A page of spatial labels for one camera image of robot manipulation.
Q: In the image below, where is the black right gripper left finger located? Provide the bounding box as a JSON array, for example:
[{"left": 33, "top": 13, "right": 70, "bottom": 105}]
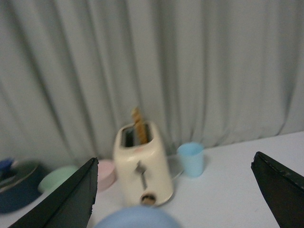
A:
[{"left": 10, "top": 158, "right": 98, "bottom": 228}]

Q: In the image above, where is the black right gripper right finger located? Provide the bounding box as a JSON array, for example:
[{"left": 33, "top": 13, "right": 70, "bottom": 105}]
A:
[{"left": 251, "top": 152, "right": 304, "bottom": 228}]

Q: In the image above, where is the green plastic bowl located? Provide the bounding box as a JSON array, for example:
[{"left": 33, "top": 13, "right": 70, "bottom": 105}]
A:
[{"left": 38, "top": 165, "right": 78, "bottom": 193}]

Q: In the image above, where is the pink plastic bowl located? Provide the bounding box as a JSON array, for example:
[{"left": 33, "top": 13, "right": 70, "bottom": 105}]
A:
[{"left": 97, "top": 160, "right": 116, "bottom": 192}]

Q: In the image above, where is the dark blue cooking pot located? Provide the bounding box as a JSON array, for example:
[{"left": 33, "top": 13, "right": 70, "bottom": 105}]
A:
[{"left": 0, "top": 163, "right": 48, "bottom": 214}]

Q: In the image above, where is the glass pot lid blue knob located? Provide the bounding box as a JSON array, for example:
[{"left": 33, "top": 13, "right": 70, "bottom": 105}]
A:
[{"left": 0, "top": 160, "right": 42, "bottom": 193}]

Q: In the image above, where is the light blue plastic plate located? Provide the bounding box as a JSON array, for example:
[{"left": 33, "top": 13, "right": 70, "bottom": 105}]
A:
[{"left": 95, "top": 206, "right": 181, "bottom": 228}]

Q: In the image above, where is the cream two-slot toaster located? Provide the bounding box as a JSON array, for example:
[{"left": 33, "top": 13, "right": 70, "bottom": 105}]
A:
[{"left": 113, "top": 122, "right": 174, "bottom": 206}]

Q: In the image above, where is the toast slice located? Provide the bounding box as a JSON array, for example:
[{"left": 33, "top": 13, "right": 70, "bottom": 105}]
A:
[{"left": 131, "top": 107, "right": 148, "bottom": 144}]

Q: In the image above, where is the light blue plastic cup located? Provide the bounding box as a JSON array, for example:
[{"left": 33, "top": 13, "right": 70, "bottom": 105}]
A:
[{"left": 177, "top": 142, "right": 204, "bottom": 178}]

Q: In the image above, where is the grey curtain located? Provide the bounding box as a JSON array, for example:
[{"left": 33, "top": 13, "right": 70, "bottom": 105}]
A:
[{"left": 0, "top": 0, "right": 304, "bottom": 167}]

